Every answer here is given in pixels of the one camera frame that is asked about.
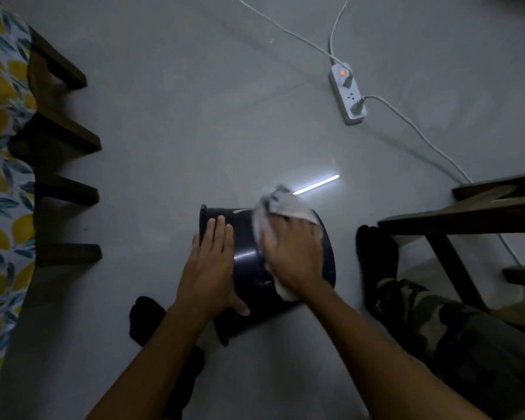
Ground person's right hand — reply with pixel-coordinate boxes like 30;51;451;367
262;215;334;303

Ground person's left hand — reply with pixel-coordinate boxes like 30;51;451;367
174;215;250;323

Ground dark blue plastic bucket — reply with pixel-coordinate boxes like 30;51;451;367
199;204;337;347

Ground white cleaning cloth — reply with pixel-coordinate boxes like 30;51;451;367
251;184;323;302

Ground person's left forearm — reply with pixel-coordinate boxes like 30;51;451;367
86;304;216;420

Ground person's right forearm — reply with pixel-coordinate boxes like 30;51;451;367
298;284;493;420

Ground person's left black sock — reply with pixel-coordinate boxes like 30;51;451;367
129;296;168;347

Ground person's black sock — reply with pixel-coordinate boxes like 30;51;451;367
355;225;400;312
129;296;168;347

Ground person's right black sock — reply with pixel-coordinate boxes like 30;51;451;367
355;225;400;312

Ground white power strip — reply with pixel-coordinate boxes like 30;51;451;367
330;62;368;126

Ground lemon print tablecloth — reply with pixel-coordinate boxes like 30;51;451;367
0;0;38;409

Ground dark wooden chair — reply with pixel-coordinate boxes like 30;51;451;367
377;170;525;330

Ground person's right camouflage trouser leg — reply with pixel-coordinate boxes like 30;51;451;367
371;277;525;420

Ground grey plug with long cable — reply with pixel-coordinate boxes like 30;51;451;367
349;94;522;265

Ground white power strip cable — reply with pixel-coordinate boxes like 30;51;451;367
233;0;338;66

